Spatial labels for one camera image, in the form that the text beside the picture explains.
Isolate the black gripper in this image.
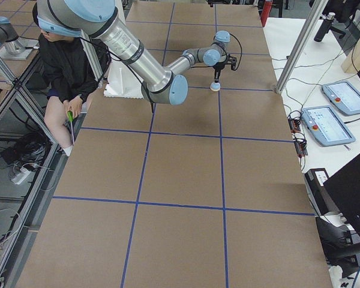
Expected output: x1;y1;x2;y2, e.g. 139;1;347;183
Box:
213;63;225;82

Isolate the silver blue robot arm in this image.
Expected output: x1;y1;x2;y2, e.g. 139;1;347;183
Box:
37;1;230;105

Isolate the red cylinder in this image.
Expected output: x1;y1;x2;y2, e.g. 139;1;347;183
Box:
260;0;273;28

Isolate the black bottle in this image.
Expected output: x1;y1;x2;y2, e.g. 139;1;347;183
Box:
314;12;335;42

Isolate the teach pendant near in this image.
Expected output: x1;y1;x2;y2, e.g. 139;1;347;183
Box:
301;106;356;146

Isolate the teach pendant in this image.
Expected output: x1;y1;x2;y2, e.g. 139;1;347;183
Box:
322;81;360;116
301;106;356;146

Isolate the teach pendant far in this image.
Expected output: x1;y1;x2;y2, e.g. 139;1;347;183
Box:
322;81;360;116

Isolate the black box on desk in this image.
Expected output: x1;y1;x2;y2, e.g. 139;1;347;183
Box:
304;168;339;216

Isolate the person in black shirt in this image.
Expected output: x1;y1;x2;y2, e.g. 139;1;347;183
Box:
32;5;98;156

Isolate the white power strip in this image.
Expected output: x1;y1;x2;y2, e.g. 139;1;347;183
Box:
11;167;31;185

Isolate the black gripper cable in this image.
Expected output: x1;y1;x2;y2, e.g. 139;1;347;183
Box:
227;33;244;67

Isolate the aluminium frame post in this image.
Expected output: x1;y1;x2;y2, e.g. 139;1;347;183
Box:
274;0;328;94

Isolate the white camera pedestal base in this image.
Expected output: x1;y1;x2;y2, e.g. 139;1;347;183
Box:
104;60;143;99

